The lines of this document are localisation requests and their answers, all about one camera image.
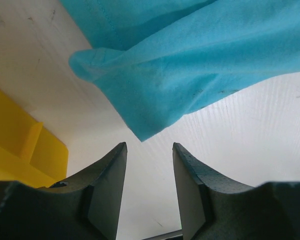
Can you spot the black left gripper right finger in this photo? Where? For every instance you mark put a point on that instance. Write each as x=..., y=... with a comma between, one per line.
x=213, y=206

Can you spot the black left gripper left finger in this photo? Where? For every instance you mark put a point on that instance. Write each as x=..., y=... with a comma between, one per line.
x=84, y=206

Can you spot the cyan t shirt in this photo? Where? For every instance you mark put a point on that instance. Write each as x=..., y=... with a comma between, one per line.
x=158, y=60

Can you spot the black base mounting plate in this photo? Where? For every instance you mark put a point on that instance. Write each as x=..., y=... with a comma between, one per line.
x=174, y=235

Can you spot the yellow plastic bin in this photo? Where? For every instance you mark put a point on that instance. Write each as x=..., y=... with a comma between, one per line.
x=29, y=153

